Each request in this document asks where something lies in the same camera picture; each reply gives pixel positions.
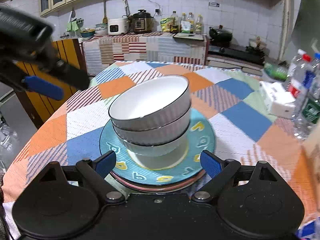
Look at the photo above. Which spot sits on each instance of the white cardboard box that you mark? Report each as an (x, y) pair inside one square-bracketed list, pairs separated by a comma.
[(277, 100)]

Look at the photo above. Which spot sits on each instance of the red label water bottle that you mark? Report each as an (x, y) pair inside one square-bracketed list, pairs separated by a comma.
[(297, 75)]

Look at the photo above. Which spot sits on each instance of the wall power socket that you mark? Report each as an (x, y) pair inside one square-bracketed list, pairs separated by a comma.
[(158, 10)]

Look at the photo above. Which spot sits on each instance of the blue fried egg plate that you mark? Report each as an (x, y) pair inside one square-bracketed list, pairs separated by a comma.
[(106, 135)]

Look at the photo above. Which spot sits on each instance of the dark jar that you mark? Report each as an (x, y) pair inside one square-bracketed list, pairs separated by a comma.
[(175, 28)]

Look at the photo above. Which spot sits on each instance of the yellow wooden chair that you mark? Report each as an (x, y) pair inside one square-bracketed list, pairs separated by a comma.
[(70, 50)]

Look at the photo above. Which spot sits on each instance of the silver black pressure cooker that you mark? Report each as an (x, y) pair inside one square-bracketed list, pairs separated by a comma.
[(142, 22)]

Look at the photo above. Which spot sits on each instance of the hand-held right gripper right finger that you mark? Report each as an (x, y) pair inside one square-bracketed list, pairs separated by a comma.
[(211, 166)]

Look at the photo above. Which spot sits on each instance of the striped patchwork counter cloth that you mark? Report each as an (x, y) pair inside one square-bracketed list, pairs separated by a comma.
[(112, 50)]

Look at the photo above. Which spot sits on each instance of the black gas stove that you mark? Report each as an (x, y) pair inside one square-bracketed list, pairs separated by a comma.
[(235, 53)]

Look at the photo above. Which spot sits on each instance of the small pale pot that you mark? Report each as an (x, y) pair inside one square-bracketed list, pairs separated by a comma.
[(257, 43)]

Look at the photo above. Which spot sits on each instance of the cooking oil bottle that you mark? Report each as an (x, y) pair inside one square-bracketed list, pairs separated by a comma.
[(174, 17), (198, 25), (191, 20)]

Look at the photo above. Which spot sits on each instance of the green label water bottle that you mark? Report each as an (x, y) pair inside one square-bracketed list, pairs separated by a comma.
[(310, 115)]

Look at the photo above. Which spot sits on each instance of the black cooking pot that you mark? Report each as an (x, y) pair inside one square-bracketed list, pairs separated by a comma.
[(220, 36)]

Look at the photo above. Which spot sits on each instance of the cutting board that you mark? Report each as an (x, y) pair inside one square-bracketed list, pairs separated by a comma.
[(187, 36)]

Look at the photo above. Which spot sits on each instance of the white rice cooker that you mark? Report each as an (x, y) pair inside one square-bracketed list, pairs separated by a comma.
[(117, 27)]

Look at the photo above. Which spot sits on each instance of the checkered colourful tablecloth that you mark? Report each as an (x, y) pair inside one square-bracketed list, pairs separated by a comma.
[(237, 115)]

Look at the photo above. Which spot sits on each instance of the blue basin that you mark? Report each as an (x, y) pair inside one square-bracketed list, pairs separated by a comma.
[(87, 33)]

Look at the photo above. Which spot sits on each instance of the white pink patterned plate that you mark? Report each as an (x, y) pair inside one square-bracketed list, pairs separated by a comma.
[(160, 188)]

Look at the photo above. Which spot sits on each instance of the white ribbed bowl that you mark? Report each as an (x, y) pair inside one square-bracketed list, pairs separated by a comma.
[(150, 136), (150, 97), (155, 150)]

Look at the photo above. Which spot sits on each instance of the green rag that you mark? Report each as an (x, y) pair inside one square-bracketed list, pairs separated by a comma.
[(73, 26)]

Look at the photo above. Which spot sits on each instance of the white green bag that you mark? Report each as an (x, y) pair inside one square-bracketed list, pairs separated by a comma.
[(185, 26)]

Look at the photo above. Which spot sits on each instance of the stack of pale bowls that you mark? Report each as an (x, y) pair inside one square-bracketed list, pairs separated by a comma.
[(101, 28)]

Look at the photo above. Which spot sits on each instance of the yellow snack bag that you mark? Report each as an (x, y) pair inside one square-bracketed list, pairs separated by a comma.
[(165, 25)]

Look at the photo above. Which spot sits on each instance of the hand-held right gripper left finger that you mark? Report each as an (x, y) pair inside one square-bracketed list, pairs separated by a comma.
[(106, 163)]

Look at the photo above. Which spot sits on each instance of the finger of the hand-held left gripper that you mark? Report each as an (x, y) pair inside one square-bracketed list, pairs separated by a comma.
[(72, 76), (43, 88)]

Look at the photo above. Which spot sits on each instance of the blue label water bottle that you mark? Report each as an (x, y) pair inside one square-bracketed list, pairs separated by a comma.
[(311, 77)]

